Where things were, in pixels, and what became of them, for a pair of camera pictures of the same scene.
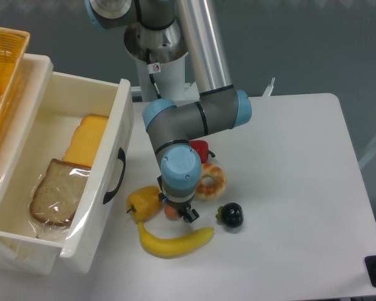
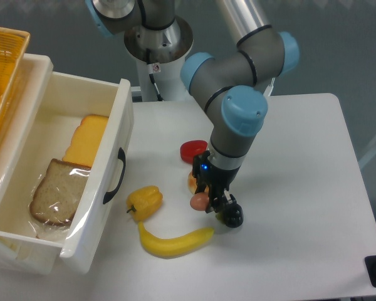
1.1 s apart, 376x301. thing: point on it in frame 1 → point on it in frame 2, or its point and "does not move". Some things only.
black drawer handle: (108, 195) does not move
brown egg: (171, 213) → (198, 201)
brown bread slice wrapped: (57, 196) does not move
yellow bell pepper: (144, 203) does not move
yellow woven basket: (6, 48) does not move
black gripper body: (190, 214) → (218, 179)
